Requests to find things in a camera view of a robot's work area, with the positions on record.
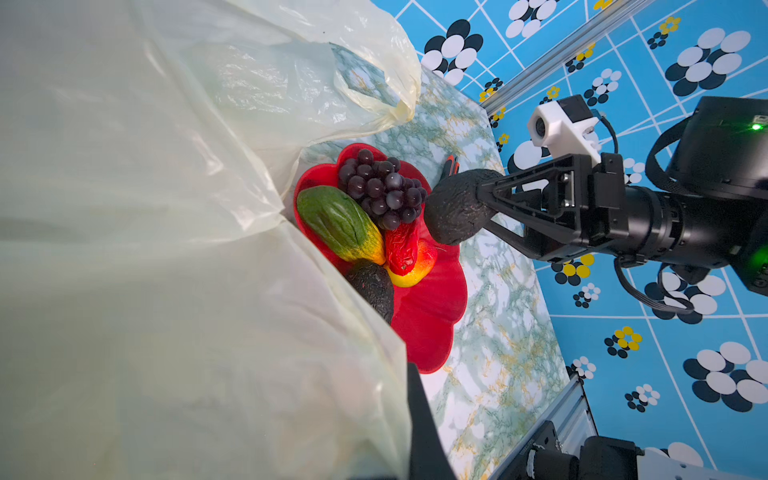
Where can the dark avocado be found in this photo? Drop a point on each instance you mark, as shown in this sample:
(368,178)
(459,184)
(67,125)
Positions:
(373,283)
(453,213)

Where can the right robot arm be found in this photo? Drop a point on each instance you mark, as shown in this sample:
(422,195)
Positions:
(704,208)

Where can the green yellow mango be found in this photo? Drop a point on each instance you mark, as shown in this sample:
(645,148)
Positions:
(341,224)

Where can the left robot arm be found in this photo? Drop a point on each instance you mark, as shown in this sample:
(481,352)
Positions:
(555,448)

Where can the red yellow mango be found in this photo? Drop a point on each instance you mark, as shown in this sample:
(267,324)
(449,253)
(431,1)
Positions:
(426,260)

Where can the red strawberry fruit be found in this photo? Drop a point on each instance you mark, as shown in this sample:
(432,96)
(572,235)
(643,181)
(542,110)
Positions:
(401,248)

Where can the red flower-shaped plate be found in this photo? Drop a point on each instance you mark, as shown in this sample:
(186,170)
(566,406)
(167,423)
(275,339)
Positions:
(424,314)

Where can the dark purple grapes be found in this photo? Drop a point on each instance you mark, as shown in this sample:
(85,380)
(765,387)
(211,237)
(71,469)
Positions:
(380,184)

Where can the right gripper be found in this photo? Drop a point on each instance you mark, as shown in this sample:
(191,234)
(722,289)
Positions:
(596,222)

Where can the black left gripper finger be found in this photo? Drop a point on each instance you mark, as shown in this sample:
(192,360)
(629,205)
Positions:
(427,457)

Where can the translucent cream plastic bag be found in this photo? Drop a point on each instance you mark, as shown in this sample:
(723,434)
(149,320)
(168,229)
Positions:
(161,318)

